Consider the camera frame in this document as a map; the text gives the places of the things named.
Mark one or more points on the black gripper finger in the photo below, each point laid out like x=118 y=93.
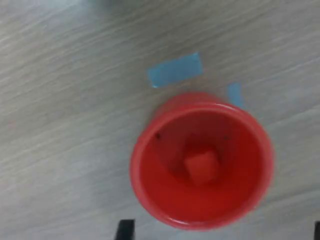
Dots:
x=317 y=232
x=125 y=231

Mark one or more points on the small red cube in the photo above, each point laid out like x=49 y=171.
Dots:
x=201 y=167

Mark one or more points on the red plastic bin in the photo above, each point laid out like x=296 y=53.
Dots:
x=162 y=195

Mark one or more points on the pale blue tape piece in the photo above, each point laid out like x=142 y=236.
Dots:
x=235 y=93
x=175 y=70

